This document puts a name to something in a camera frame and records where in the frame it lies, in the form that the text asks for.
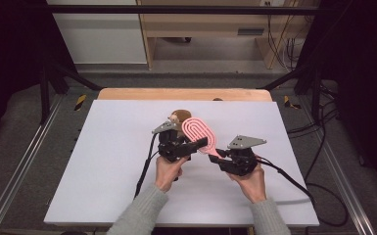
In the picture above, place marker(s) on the grey socket strip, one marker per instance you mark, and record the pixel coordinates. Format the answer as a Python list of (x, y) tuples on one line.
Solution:
[(250, 32)]

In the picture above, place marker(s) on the white cabinet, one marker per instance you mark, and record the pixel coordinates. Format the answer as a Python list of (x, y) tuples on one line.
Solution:
[(101, 39)]

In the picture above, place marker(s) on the black frame strut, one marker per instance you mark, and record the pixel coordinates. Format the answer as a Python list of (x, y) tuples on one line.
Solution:
[(316, 94), (45, 94)]

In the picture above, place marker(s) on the black horizontal frame bar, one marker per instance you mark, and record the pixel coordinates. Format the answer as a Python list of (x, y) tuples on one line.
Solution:
[(176, 9)]

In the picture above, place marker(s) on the metal floor rail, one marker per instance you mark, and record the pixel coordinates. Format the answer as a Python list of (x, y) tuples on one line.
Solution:
[(16, 169), (342, 182)]

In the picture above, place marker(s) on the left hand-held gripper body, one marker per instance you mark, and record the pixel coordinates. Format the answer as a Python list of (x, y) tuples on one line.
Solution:
[(171, 150)]

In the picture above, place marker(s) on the person's left hand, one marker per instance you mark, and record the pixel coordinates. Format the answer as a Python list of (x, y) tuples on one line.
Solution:
[(168, 173)]

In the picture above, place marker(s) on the yellow black tape marker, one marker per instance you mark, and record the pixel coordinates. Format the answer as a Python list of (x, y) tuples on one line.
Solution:
[(80, 102), (289, 103)]

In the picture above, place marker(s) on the wooden table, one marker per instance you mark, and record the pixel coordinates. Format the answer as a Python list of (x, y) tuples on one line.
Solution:
[(182, 94)]

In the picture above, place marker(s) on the pink hairbrush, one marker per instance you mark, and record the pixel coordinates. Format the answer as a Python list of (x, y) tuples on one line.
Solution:
[(197, 131)]

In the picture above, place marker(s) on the person's right hand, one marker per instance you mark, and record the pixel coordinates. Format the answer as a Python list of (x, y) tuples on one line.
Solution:
[(251, 186)]

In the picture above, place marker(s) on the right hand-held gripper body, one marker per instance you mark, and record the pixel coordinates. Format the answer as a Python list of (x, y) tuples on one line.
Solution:
[(240, 161)]

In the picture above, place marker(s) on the light wooden desk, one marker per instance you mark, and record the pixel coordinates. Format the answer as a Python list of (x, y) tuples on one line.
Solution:
[(205, 23)]

